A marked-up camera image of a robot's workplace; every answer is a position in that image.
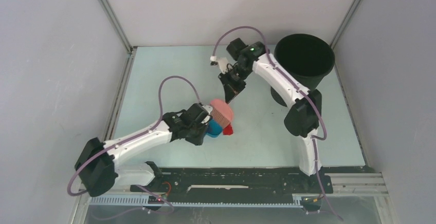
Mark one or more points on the right aluminium corner post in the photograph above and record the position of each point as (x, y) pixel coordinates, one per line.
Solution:
(345, 22)

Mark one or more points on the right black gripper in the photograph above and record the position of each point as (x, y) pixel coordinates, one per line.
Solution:
(232, 89)

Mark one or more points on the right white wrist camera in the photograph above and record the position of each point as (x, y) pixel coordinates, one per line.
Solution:
(221, 63)

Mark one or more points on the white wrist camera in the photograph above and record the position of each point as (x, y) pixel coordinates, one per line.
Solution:
(209, 110)
(221, 63)

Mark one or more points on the pink hand brush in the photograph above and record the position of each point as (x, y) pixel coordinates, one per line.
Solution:
(222, 113)

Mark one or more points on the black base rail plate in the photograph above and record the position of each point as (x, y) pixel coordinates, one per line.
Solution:
(245, 185)

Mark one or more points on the blue plastic dustpan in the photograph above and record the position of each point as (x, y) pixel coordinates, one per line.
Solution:
(214, 129)

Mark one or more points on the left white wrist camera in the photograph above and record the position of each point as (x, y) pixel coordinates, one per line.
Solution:
(209, 110)

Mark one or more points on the aluminium corner post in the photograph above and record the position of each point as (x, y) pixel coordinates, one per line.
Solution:
(345, 22)
(110, 13)

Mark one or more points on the red paper scrap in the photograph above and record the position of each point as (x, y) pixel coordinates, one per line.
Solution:
(228, 130)

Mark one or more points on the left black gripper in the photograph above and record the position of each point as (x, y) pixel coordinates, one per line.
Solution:
(198, 141)

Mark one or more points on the left aluminium corner post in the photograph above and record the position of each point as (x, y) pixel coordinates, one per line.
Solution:
(110, 13)

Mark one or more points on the white cable duct strip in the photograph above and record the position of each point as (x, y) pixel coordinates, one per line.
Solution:
(150, 201)

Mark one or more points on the black plastic trash bin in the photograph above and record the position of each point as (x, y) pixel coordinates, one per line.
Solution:
(306, 57)

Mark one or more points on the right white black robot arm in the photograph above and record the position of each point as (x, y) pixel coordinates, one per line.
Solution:
(303, 117)

